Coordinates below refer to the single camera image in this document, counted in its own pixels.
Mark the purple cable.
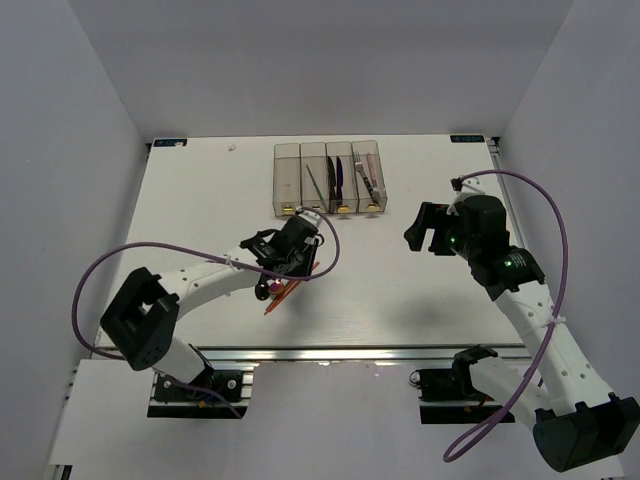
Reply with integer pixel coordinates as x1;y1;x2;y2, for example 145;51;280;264
442;168;571;464
71;207;342;419

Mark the blue handled iridescent spoon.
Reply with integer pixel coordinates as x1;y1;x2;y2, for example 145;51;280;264
268;280;286;296

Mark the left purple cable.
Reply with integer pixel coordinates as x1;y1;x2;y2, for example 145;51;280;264
71;207;342;419

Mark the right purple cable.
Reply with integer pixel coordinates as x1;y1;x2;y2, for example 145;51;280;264
442;168;571;464

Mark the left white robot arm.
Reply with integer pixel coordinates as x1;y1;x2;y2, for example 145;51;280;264
100;211;322;399

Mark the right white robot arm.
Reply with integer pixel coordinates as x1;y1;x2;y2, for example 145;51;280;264
404;194;639;472

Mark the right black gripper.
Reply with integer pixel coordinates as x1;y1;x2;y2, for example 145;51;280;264
403;202;478;261

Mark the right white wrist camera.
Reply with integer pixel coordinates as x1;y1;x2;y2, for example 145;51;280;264
447;176;486;216

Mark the clear container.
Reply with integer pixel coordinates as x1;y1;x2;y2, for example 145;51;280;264
351;140;388;214
300;142;329;213
273;143;302;217
325;142;359;215

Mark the right xdof label sticker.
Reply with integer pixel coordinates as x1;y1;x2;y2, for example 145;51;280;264
449;134;485;143

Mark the black knife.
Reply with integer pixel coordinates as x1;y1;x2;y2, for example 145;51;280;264
326;156;337;202

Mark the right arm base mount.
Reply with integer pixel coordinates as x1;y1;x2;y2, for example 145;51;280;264
406;344;523;425

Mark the black handled fork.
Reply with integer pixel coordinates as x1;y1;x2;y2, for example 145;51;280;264
353;152;378;203

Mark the pink handled fork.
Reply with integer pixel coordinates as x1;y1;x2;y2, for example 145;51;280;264
366;153;383;203

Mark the left xdof label sticker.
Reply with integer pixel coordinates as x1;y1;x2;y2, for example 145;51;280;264
152;138;188;148

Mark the orange chopstick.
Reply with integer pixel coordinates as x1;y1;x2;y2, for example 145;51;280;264
264;281;301;315
269;280;302;300

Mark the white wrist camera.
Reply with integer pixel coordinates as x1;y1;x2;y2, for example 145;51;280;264
296;207;322;228
447;176;486;216

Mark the aluminium table rail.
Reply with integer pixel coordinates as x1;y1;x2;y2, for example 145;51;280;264
487;135;521;221
89;344;531;365

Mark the blue knife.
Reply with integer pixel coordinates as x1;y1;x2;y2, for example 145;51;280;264
335;156;344;202

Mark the black spoon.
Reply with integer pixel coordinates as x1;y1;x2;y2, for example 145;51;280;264
254;281;271;301

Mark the lone teal chopstick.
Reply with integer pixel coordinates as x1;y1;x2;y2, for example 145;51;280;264
305;164;329;213

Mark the aluminium table right rail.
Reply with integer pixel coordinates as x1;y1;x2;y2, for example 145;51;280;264
487;135;521;221

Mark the xdof label sticker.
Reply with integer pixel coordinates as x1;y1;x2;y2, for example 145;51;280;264
152;138;188;148
449;134;485;143

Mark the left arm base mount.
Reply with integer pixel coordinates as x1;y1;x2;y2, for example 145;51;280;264
147;364;253;420

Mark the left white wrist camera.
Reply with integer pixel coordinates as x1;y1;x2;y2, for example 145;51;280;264
296;207;322;228

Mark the aluminium table front rail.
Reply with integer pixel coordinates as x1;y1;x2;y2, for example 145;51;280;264
89;344;531;365

